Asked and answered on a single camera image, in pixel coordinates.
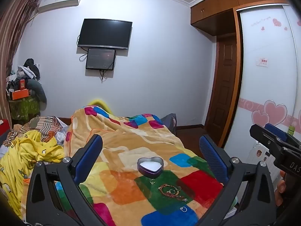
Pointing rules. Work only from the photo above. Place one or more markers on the small black monitor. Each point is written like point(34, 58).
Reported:
point(100, 58)

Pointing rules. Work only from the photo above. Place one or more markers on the person's right hand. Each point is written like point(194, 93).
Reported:
point(279, 187)

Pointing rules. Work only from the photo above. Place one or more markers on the yellow printed blanket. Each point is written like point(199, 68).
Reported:
point(21, 150)

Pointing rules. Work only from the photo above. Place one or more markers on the purple heart-shaped tin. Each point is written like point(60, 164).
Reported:
point(150, 166)

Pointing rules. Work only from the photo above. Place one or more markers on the small silver pendant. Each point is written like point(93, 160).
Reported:
point(185, 199)

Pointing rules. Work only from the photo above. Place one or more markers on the striped pink curtain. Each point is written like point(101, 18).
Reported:
point(11, 40)

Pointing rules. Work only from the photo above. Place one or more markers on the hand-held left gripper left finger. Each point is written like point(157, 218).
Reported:
point(90, 153)

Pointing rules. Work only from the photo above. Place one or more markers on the brown wooden door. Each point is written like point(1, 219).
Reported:
point(223, 87)

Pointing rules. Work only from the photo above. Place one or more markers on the colourful patchwork blanket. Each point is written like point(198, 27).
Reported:
point(131, 141)

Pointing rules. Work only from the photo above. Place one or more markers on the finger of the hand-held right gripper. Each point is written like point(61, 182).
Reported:
point(276, 131)
point(261, 134)

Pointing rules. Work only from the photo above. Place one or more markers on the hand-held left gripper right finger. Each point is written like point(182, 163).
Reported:
point(211, 155)

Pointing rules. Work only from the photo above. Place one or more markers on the pile of clothes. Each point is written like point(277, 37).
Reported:
point(25, 71)

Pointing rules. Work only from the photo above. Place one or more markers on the white wardrobe with hearts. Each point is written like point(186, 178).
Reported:
point(263, 87)

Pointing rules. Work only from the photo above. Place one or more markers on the red box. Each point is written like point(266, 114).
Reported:
point(4, 126)

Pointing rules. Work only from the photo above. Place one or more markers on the striped cloth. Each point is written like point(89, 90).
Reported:
point(44, 124)

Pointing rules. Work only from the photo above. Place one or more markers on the wooden overhead cabinet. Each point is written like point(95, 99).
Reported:
point(211, 11)

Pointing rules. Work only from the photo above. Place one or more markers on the black wall television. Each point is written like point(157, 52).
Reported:
point(104, 33)

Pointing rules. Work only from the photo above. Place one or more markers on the white air conditioner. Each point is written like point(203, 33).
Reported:
point(58, 1)

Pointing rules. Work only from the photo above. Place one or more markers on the small orange box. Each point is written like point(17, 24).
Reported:
point(22, 84)

